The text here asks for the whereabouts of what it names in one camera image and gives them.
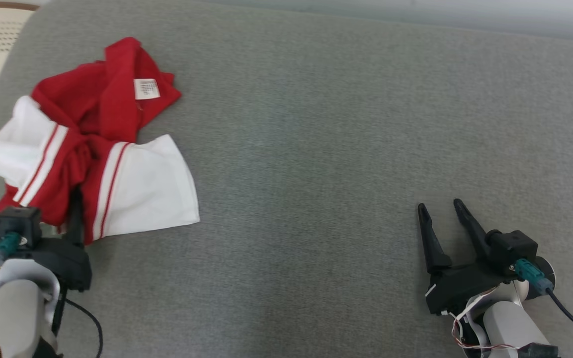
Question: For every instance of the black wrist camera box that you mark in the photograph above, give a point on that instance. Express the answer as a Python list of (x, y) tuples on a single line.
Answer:
[(18, 223), (513, 248)]

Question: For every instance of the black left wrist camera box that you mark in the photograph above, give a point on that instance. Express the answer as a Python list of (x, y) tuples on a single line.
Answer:
[(18, 223)]

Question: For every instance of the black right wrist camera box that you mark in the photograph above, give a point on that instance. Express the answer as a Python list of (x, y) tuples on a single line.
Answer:
[(513, 248)]

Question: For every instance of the grey fabric sofa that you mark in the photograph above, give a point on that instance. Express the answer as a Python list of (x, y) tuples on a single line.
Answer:
[(341, 149)]

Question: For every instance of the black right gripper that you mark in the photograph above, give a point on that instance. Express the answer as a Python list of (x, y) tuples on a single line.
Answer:
[(460, 288)]

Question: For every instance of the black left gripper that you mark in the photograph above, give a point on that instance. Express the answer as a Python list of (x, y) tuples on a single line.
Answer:
[(65, 263)]

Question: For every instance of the red and white jersey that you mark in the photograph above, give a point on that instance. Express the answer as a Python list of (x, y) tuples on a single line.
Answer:
[(137, 184)]

